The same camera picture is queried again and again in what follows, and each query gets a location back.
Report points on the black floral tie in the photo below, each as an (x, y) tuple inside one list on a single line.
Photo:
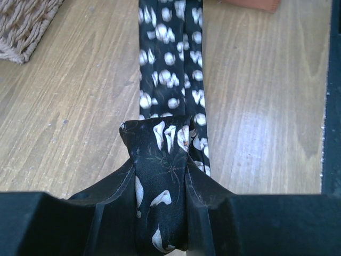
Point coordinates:
[(170, 134)]

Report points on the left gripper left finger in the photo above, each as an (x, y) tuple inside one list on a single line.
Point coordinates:
[(98, 220)]

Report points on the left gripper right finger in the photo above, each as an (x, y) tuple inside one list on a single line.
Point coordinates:
[(223, 223)]

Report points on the orange compartment tray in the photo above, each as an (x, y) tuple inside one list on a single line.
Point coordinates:
[(269, 6)]

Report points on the wicker basket with liner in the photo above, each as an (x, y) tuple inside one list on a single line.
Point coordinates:
[(23, 24)]

